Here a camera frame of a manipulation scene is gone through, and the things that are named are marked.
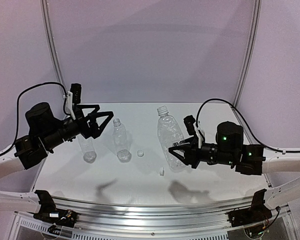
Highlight clear plastic bottle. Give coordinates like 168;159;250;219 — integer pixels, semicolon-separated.
77;134;97;164
157;113;185;171
112;118;132;163

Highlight white blue bottle cap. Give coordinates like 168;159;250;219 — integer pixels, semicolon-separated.
137;150;144;157
159;167;165;176
157;105;169;117

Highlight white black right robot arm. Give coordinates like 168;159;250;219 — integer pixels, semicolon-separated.
168;120;300;210

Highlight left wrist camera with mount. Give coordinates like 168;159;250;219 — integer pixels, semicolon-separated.
63;83;82;120

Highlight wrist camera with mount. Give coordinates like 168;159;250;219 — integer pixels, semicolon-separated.
63;83;82;120
183;115;206;149

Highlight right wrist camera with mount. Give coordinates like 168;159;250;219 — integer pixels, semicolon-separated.
183;115;206;149

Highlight black right camera cable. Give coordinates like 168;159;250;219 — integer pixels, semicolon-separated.
196;98;287;153

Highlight black camera cable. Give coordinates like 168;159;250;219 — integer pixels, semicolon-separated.
0;81;67;161
196;98;287;153

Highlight black left camera cable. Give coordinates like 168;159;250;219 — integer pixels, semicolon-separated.
0;81;67;161

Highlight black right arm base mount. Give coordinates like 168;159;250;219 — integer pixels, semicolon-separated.
227;189;281;230

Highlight aluminium front rail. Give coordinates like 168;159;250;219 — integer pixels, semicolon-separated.
14;193;291;240

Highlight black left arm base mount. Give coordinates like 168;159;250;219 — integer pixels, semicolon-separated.
33;190;78;235

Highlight aluminium left corner post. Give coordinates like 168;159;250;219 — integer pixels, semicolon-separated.
39;0;68;92

